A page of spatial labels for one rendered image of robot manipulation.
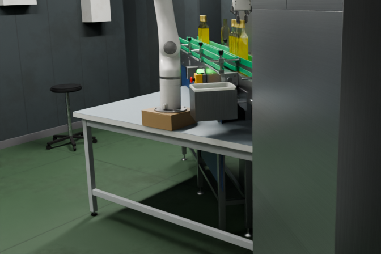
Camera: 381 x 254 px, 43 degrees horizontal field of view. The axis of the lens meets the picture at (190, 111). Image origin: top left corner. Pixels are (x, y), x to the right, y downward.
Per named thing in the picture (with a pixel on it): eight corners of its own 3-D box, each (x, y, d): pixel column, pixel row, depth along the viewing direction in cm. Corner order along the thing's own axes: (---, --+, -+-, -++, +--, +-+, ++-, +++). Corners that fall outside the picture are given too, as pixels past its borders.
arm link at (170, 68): (159, 79, 268) (159, 36, 263) (159, 75, 286) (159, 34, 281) (181, 79, 269) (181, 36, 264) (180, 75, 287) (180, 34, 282)
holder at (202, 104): (247, 118, 250) (247, 88, 247) (195, 122, 246) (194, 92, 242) (238, 111, 267) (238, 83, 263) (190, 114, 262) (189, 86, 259)
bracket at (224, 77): (238, 85, 265) (237, 72, 263) (221, 86, 263) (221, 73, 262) (236, 84, 268) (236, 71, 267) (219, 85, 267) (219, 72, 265)
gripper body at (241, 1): (248, -11, 271) (248, 9, 274) (231, -10, 270) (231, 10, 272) (252, -11, 264) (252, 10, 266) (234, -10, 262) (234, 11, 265)
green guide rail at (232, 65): (237, 71, 268) (237, 57, 266) (235, 71, 268) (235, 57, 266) (187, 45, 436) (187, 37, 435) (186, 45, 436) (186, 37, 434)
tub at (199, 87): (237, 103, 247) (237, 87, 245) (194, 106, 244) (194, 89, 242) (229, 97, 264) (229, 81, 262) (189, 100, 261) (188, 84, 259)
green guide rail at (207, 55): (224, 72, 267) (224, 58, 265) (222, 72, 266) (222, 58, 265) (179, 46, 435) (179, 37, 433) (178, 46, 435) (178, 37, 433)
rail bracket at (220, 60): (241, 72, 264) (241, 49, 261) (211, 74, 261) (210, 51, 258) (240, 71, 266) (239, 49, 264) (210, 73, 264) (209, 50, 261)
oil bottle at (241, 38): (248, 70, 274) (248, 32, 269) (238, 71, 273) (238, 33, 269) (245, 69, 280) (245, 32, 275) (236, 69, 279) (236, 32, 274)
